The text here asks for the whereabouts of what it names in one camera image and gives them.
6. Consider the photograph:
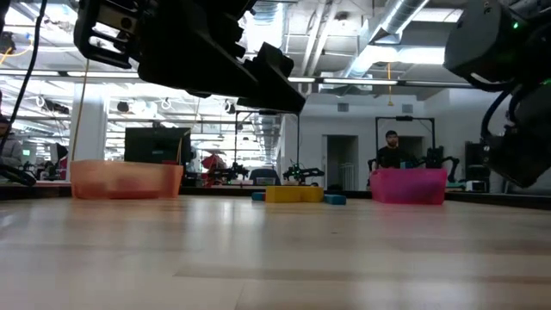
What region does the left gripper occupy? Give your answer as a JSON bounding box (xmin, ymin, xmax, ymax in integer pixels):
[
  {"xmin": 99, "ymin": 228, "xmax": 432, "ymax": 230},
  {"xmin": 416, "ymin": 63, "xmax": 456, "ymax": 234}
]
[{"xmin": 72, "ymin": 0, "xmax": 307, "ymax": 115}]

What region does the yellow wooden block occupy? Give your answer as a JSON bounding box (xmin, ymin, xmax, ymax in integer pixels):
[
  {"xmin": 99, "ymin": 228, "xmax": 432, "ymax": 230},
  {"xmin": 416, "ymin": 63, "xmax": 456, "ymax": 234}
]
[
  {"xmin": 300, "ymin": 185, "xmax": 325, "ymax": 204},
  {"xmin": 265, "ymin": 185, "xmax": 302, "ymax": 204}
]

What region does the black office chair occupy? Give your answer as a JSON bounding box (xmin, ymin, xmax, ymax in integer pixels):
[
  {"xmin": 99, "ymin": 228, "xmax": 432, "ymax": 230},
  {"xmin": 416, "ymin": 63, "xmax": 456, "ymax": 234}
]
[{"xmin": 249, "ymin": 167, "xmax": 282, "ymax": 186}]

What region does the red background object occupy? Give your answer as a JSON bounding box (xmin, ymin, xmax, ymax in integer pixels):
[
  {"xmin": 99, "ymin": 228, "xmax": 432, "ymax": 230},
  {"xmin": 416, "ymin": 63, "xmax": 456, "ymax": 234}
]
[{"xmin": 201, "ymin": 153, "xmax": 228, "ymax": 185}]

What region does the red translucent plastic bin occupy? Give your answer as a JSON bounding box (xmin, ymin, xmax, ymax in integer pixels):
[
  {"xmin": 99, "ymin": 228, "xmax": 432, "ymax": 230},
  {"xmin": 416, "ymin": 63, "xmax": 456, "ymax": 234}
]
[{"xmin": 368, "ymin": 167, "xmax": 449, "ymax": 206}]

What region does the black monitor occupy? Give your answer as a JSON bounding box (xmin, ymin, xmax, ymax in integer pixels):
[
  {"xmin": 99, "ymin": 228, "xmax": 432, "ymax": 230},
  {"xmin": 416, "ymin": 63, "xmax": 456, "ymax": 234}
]
[{"xmin": 123, "ymin": 126, "xmax": 193, "ymax": 165}]

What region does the long overhead light bar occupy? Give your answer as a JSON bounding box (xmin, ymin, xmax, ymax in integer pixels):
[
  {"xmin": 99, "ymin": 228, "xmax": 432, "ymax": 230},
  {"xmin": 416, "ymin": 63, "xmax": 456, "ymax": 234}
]
[{"xmin": 0, "ymin": 68, "xmax": 474, "ymax": 90}]

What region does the orange translucent plastic bin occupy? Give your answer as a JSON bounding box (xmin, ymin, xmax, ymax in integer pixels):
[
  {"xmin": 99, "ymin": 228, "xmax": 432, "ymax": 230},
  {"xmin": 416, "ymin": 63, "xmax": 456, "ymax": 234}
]
[{"xmin": 70, "ymin": 159, "xmax": 185, "ymax": 201}]

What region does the white pillar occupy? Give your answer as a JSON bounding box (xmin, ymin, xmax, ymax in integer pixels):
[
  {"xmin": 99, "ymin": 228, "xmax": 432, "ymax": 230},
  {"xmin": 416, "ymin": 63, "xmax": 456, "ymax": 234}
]
[{"xmin": 68, "ymin": 84, "xmax": 109, "ymax": 163}]

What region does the black background rig frame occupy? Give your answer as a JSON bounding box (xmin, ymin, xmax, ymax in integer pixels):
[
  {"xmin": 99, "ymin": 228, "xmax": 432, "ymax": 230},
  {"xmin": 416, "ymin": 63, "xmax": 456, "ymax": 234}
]
[
  {"xmin": 233, "ymin": 108, "xmax": 302, "ymax": 174},
  {"xmin": 374, "ymin": 115, "xmax": 436, "ymax": 170}
]

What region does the black aluminium table frame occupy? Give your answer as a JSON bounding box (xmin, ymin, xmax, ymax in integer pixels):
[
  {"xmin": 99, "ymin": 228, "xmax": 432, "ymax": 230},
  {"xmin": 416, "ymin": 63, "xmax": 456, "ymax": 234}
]
[{"xmin": 0, "ymin": 183, "xmax": 551, "ymax": 211}]

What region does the long yellow cable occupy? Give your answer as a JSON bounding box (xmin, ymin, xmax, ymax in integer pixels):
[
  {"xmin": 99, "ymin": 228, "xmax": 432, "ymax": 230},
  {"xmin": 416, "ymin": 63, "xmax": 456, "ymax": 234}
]
[{"xmin": 71, "ymin": 59, "xmax": 90, "ymax": 161}]

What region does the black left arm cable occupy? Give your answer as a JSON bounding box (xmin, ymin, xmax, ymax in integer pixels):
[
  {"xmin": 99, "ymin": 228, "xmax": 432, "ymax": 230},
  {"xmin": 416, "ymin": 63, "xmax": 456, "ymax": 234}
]
[{"xmin": 0, "ymin": 0, "xmax": 48, "ymax": 187}]

